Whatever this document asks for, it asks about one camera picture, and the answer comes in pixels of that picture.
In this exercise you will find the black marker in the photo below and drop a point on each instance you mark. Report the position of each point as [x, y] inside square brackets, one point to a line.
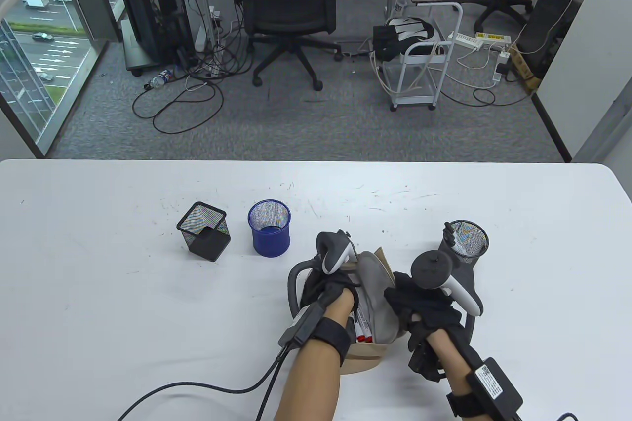
[448, 234]

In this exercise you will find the white power adapter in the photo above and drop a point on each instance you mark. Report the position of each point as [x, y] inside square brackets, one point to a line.
[502, 58]

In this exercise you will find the black left wrist tracker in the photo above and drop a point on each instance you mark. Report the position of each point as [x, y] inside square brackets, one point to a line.
[326, 337]

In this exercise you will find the blue round mesh pen holder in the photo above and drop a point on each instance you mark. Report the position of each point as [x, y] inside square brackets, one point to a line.
[269, 243]

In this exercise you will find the white power strip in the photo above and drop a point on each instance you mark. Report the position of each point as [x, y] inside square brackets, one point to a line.
[466, 40]

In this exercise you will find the person's left hand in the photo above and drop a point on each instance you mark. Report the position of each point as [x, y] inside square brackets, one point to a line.
[326, 287]

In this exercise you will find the person's right hand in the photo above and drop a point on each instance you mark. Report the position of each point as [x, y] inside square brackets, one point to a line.
[424, 307]

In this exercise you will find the black wrist tracker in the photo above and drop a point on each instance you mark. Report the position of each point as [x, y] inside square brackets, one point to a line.
[326, 337]
[493, 384]

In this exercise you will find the black right wrist tracker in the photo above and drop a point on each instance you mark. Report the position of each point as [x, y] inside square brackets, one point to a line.
[493, 384]

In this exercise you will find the grey white hand controller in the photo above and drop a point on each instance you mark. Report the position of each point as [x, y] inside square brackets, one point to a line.
[335, 253]
[430, 268]

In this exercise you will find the yellow label power strip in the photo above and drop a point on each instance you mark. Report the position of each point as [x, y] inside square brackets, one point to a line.
[493, 38]

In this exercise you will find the yellow cardboard box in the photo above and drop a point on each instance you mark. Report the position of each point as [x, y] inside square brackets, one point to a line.
[523, 68]

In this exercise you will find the person's right forearm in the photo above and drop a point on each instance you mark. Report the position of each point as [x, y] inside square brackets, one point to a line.
[444, 347]

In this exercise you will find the clear plastic bottle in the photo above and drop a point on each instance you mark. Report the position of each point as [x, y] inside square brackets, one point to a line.
[160, 78]

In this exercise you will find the black computer tower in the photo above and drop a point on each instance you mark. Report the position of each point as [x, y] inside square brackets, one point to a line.
[158, 1]

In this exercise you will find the person's left forearm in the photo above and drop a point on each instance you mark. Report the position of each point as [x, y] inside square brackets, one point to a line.
[316, 381]

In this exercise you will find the black round mesh pen holder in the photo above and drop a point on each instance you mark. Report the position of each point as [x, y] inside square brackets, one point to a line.
[474, 238]

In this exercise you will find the white rolling cart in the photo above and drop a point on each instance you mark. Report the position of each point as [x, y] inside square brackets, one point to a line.
[419, 95]

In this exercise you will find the beige velcro pouch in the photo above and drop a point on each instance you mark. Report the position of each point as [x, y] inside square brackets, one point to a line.
[363, 364]

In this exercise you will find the black square mesh pen holder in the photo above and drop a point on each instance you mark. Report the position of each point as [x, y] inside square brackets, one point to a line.
[210, 246]

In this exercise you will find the black and white bag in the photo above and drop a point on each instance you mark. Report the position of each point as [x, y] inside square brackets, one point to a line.
[395, 41]

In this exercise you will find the large black bag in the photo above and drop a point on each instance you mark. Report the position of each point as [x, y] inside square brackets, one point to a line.
[548, 31]

